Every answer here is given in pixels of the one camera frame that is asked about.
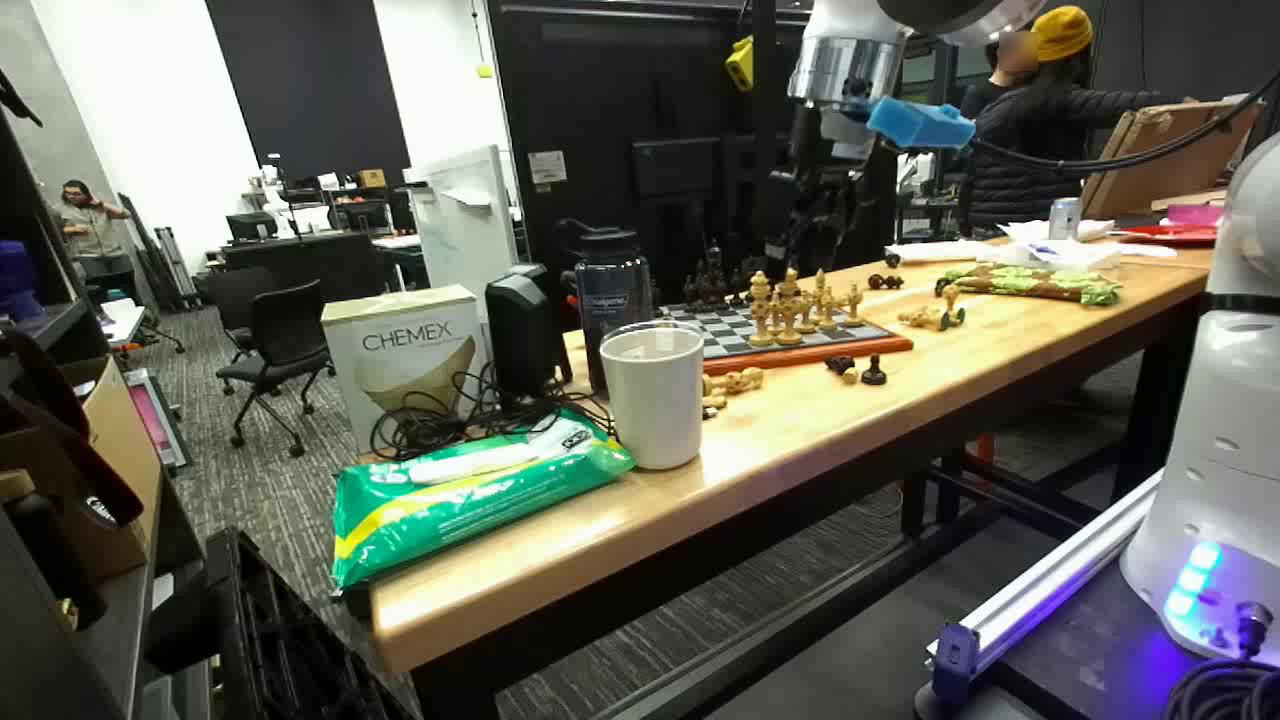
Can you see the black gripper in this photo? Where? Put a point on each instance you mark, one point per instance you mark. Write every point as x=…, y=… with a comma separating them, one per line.
x=835, y=147

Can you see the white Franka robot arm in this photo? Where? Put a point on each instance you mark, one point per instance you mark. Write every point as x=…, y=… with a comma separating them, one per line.
x=1222, y=441

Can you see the dark wooden chess piece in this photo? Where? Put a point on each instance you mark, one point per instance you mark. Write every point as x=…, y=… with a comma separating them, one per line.
x=840, y=363
x=873, y=374
x=718, y=272
x=694, y=280
x=877, y=280
x=895, y=277

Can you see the checkered chess board red rim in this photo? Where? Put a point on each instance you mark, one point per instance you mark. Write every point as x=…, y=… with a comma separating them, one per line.
x=720, y=334

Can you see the white board panel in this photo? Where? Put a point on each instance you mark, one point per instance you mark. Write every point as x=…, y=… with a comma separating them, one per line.
x=467, y=220

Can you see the yellow triangular sign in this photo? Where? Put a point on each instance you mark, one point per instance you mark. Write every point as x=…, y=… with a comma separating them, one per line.
x=741, y=63

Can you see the green brown patterned mat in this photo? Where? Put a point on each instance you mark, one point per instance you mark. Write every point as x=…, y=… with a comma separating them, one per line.
x=984, y=280
x=1082, y=285

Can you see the large black screen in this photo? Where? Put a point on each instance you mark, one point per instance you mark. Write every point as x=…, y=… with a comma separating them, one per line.
x=642, y=80

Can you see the person in dark jacket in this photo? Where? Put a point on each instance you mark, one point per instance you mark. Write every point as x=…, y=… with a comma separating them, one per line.
x=1053, y=133

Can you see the clear plastic cup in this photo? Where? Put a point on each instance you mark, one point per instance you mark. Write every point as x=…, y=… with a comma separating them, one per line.
x=1067, y=219

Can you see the yellow beanie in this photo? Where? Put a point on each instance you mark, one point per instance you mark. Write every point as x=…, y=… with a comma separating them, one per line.
x=1057, y=35

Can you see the dark translucent water bottle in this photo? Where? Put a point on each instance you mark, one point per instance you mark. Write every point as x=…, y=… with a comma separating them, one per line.
x=610, y=300

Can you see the white paper label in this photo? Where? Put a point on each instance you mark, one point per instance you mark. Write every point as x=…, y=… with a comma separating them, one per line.
x=544, y=171

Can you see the white paper cup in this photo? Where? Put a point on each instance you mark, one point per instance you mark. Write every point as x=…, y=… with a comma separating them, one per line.
x=652, y=403

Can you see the brown cardboard box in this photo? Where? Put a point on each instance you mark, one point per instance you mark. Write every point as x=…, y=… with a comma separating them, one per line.
x=1161, y=161

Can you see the red flat tray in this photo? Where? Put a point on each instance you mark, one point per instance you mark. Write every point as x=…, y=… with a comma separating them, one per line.
x=1175, y=228

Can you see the black coffee grinder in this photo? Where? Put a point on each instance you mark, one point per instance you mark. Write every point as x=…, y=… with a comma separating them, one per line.
x=522, y=334

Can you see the white Chemex filter box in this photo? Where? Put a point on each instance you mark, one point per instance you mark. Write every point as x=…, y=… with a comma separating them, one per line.
x=403, y=354

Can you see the green wipes package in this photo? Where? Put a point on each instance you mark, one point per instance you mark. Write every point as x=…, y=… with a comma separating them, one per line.
x=467, y=502

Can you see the dark office desk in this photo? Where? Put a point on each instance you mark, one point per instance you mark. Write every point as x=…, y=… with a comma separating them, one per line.
x=304, y=262

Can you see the black office chair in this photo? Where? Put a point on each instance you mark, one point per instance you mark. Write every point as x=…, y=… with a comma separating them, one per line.
x=282, y=346

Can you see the pink flat object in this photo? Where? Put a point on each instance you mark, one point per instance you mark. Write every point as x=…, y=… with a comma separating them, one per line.
x=156, y=420

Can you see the black plastic crate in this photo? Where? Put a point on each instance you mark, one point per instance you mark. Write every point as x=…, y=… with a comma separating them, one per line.
x=282, y=643

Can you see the seated person in background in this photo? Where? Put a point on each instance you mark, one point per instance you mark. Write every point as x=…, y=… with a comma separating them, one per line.
x=88, y=220

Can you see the open cardboard box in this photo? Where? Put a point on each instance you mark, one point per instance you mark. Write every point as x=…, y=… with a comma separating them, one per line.
x=80, y=466

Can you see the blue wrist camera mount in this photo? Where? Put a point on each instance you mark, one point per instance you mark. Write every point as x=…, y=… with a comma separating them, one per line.
x=921, y=125

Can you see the black table frame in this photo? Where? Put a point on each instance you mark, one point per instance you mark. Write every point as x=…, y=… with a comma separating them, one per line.
x=913, y=502

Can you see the aluminium rail blue bracket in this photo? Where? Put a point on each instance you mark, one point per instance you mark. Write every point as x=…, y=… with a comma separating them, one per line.
x=1043, y=593

